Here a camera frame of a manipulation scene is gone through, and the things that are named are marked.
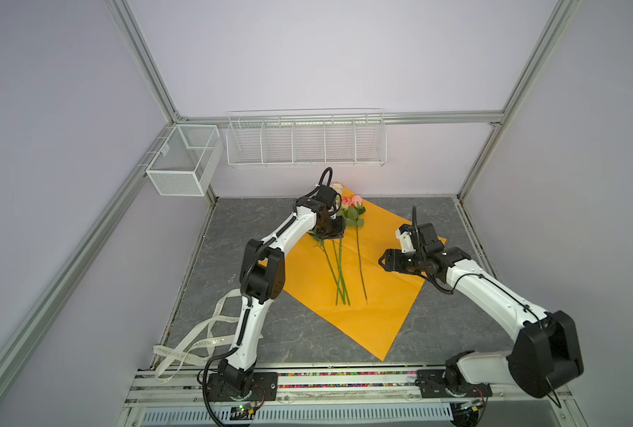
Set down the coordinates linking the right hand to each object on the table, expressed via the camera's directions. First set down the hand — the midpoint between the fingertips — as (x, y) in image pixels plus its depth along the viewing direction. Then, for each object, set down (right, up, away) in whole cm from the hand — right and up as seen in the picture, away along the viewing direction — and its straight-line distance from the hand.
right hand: (388, 263), depth 85 cm
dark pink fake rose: (-11, +22, +30) cm, 38 cm away
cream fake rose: (-15, +27, +20) cm, 37 cm away
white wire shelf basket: (-28, +44, +12) cm, 54 cm away
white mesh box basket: (-74, +37, +17) cm, 84 cm away
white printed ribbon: (-63, -27, -5) cm, 68 cm away
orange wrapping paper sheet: (-14, -8, +10) cm, 19 cm away
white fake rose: (-22, +5, +20) cm, 31 cm away
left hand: (-13, +8, +10) cm, 18 cm away
